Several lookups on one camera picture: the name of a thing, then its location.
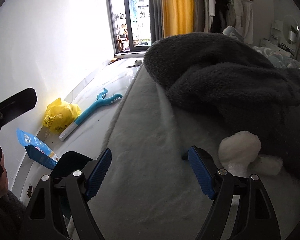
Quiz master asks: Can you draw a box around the balcony glass door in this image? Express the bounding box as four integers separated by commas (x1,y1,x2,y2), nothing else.
104,0,153,54

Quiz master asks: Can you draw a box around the blue cardboard box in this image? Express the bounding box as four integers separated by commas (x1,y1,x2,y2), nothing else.
17,128,59,170

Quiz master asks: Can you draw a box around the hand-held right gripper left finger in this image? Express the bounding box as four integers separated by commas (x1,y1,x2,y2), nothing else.
25,147,113,240

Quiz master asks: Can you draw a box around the person's left forearm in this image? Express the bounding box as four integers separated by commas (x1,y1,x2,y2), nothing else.
0,190,28,240

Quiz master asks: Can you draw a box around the light blue patterned quilt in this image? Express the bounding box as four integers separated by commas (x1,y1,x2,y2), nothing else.
222,25,300,70

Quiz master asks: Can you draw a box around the white dresser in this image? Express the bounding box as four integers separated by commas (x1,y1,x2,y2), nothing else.
260,39,282,48

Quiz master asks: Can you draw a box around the grey curtain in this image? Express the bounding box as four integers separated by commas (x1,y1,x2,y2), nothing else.
192,0,210,33
147,0,164,43

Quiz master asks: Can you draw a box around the silver table lamp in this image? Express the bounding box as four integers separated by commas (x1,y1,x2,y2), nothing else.
287,31,299,55

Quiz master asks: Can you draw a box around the pink hanging garment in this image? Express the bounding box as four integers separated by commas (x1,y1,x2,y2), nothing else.
240,0,254,44

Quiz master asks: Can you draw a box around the white desktop organiser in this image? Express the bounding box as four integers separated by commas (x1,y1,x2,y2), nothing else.
270,21,284,40

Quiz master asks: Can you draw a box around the yellow curtain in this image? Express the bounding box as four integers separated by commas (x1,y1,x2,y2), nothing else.
160,0,194,37

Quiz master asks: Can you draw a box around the white hanging shirt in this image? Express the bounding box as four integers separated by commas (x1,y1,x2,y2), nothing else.
208,0,217,32

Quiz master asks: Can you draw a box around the yellow plastic bag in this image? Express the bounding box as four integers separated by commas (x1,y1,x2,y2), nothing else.
42,98,82,134

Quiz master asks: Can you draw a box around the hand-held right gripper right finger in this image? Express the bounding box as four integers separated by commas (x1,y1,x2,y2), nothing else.
187,145,282,240

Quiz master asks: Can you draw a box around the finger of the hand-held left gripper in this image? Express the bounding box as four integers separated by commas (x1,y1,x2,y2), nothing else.
0,88,38,137

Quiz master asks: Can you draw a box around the white hanging jacket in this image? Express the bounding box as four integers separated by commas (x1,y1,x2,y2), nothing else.
219,0,244,30

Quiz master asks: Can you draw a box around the dark grey fleece blanket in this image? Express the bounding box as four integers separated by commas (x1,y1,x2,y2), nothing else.
143,32,300,173

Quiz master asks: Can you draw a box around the round mirror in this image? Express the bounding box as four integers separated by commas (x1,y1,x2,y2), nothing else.
282,15,300,44

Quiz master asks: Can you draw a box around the blue hanging cloth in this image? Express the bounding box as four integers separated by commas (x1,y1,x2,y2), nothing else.
128,0,138,25

